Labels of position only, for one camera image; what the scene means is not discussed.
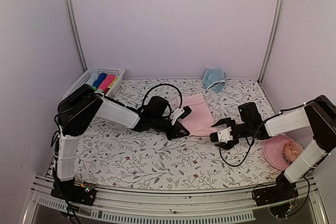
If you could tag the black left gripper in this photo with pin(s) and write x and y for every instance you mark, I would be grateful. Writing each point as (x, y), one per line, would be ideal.
(176, 133)

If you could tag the light blue rolled towel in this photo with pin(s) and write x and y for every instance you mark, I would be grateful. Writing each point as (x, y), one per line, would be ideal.
(92, 79)

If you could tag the pink rolled towel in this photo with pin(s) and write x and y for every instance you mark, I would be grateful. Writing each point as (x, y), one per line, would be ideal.
(107, 81)

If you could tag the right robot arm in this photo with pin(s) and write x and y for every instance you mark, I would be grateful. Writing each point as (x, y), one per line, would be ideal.
(316, 117)

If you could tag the floral tablecloth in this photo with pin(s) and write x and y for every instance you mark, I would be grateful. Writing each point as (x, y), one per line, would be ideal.
(112, 155)

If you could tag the front aluminium rail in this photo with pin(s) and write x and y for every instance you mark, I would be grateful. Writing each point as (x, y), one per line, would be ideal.
(126, 205)

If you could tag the dark blue rolled towel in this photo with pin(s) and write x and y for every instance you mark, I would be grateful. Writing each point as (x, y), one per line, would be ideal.
(99, 80)

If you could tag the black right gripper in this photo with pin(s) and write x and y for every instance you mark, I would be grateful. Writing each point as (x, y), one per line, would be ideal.
(227, 120)

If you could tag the yellow rolled towel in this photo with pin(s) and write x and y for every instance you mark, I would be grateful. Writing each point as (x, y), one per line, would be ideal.
(113, 82)

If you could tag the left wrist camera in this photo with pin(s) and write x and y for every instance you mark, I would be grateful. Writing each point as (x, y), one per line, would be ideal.
(180, 113)

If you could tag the white plastic basket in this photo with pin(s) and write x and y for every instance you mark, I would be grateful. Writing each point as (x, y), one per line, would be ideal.
(118, 72)

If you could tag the pink plate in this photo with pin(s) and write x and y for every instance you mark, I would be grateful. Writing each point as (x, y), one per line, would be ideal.
(272, 150)

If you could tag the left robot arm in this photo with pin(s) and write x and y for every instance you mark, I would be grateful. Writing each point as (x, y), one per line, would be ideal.
(76, 111)

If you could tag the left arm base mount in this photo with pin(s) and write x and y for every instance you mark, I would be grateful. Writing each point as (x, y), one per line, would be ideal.
(71, 192)

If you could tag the red patterned bowl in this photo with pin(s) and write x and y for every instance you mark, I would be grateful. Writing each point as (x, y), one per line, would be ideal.
(291, 151)

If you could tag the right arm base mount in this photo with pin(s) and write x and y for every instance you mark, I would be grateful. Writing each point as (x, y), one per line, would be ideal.
(266, 195)

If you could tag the pink towel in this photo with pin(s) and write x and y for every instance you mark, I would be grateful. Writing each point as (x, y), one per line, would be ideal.
(107, 81)
(199, 122)

